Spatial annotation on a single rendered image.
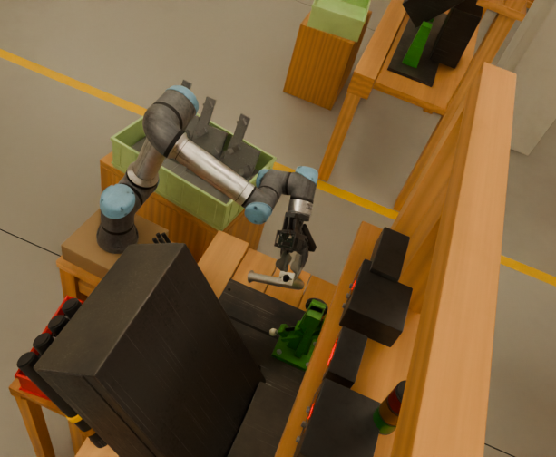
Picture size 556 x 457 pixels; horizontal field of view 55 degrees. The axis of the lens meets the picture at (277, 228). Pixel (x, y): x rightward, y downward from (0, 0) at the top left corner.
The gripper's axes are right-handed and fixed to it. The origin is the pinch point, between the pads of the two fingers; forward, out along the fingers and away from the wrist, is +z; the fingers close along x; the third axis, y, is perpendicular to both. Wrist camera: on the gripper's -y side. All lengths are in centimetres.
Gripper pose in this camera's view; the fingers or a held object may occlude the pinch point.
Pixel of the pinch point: (289, 277)
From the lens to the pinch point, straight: 169.8
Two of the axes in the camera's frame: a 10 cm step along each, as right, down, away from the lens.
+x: 8.2, 1.1, -5.6
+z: -2.0, 9.7, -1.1
